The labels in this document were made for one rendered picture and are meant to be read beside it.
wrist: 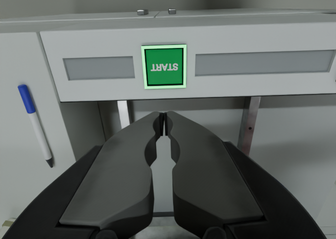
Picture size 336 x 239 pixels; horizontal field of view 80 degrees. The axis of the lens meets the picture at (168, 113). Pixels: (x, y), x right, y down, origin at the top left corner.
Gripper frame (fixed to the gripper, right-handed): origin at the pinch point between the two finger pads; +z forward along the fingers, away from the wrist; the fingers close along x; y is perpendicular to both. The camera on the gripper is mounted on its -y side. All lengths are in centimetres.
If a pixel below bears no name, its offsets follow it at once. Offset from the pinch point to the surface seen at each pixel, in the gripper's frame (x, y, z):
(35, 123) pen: -18.5, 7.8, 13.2
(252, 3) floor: 47, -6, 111
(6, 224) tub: -30.6, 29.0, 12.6
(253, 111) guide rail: 18.1, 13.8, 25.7
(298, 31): 16.5, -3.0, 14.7
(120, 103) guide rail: -9.3, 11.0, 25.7
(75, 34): -10.6, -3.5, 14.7
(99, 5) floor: -34, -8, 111
